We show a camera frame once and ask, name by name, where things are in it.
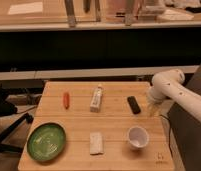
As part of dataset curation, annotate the white cup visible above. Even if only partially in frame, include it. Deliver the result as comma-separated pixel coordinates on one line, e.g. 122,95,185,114
127,126,149,150

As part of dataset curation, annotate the white glue tube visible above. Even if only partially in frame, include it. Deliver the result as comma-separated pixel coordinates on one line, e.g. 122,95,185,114
90,84,103,113

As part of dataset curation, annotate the green plate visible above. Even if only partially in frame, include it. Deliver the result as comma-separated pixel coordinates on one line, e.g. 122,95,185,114
27,122,66,162

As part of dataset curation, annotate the orange carrot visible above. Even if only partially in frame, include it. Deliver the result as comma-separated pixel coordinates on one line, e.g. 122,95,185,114
63,92,70,109

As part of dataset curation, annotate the black office chair base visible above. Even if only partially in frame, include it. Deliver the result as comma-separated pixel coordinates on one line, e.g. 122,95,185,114
0,81,35,158

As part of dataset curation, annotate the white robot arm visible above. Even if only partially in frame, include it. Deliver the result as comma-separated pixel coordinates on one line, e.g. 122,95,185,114
147,69,201,122

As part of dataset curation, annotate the black eraser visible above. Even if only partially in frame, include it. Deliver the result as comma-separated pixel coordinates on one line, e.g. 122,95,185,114
127,96,141,114

